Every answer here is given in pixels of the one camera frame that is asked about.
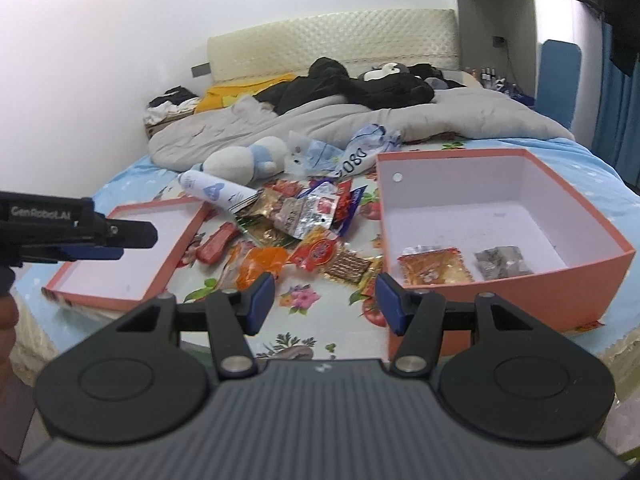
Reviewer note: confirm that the cream padded headboard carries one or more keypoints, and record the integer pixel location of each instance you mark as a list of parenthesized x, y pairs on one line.
[(356, 39)]

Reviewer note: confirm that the orange jelly snack packet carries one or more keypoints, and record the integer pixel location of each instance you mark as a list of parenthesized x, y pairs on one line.
[(258, 261)]

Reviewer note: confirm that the blue curtain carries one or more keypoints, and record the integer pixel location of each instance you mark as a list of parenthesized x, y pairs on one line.
[(616, 136)]

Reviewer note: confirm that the gold brown snack packet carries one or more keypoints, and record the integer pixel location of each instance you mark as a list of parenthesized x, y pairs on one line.
[(260, 210)]

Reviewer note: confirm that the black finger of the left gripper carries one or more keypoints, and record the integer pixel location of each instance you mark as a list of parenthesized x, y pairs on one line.
[(130, 234)]

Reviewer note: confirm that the clear zip bag dark snack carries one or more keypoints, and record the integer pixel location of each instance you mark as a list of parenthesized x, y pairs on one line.
[(501, 262)]

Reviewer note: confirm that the light blue plastic bag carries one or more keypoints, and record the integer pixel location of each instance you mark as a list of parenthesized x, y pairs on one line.
[(310, 158)]

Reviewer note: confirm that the white blue plush toy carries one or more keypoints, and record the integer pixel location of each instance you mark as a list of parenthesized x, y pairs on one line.
[(243, 165)]

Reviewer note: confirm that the red candy bar wrapper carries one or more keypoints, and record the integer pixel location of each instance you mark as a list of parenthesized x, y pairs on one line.
[(213, 249)]

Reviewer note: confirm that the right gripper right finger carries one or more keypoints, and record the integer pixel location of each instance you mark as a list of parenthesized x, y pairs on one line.
[(496, 369)]

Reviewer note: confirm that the silver red snack packet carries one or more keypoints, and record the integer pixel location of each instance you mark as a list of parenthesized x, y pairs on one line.
[(297, 216)]

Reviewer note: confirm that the person's left hand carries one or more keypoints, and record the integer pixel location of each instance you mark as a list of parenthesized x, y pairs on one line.
[(8, 321)]

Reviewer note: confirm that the large orange snack bag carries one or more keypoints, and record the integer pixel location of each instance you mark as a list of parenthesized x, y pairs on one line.
[(434, 266)]

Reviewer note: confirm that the blue wrapper snack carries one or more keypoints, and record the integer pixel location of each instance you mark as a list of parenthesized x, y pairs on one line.
[(340, 228)]

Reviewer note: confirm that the blue chair back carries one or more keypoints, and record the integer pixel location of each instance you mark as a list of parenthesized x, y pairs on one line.
[(559, 70)]

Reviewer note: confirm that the yellow pillow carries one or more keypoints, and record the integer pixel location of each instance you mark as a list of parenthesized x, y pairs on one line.
[(220, 96)]

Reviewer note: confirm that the white spray can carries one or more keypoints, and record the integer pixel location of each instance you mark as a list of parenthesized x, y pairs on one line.
[(218, 192)]

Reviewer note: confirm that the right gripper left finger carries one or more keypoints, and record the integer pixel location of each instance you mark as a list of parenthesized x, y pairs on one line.
[(152, 370)]

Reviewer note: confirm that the crumpled blue white bag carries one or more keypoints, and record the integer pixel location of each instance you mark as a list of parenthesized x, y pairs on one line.
[(361, 151)]

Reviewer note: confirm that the floral bed sheet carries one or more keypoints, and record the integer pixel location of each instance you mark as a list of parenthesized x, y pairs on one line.
[(319, 318)]

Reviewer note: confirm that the red orange snack packet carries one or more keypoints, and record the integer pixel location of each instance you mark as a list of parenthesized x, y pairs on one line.
[(315, 250)]

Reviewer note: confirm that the clothes on nightstand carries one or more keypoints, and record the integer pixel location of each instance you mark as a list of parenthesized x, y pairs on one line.
[(173, 102)]

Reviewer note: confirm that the brown biscuit packet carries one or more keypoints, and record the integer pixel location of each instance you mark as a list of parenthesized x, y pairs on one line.
[(348, 267)]

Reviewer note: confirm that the grey quilt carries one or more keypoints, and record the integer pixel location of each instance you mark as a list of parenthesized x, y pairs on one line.
[(474, 113)]

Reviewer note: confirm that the black clothes pile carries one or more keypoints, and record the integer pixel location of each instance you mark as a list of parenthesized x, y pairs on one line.
[(327, 77)]

